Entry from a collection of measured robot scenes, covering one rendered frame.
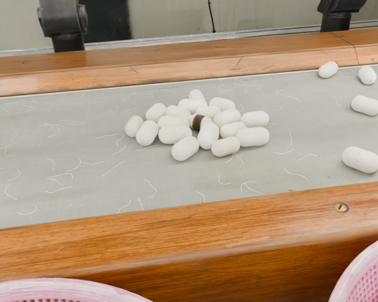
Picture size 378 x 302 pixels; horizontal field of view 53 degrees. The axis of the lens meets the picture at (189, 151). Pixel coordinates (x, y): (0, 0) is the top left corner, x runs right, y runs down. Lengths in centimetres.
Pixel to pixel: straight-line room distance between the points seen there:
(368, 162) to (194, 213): 18
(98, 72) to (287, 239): 40
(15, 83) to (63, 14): 24
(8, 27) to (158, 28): 88
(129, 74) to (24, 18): 197
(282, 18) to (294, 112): 223
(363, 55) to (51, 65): 48
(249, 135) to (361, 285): 19
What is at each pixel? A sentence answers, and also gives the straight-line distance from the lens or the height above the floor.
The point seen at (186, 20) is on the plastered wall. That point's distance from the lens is 251.
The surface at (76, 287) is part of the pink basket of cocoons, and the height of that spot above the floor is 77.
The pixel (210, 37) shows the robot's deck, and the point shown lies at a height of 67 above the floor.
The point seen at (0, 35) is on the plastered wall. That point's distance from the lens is 257.
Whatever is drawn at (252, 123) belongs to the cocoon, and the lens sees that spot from 43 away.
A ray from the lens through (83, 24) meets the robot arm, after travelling 81.
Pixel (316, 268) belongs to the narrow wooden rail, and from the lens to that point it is 30.
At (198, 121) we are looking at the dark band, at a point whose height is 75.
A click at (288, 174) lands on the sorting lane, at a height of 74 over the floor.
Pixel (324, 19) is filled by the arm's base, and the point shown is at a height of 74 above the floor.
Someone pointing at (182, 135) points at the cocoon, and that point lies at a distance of 40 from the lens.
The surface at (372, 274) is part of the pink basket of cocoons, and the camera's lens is 28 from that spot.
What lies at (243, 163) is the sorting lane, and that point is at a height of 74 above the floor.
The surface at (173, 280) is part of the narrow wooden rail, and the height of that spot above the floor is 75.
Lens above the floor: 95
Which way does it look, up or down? 32 degrees down
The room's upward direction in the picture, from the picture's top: 2 degrees counter-clockwise
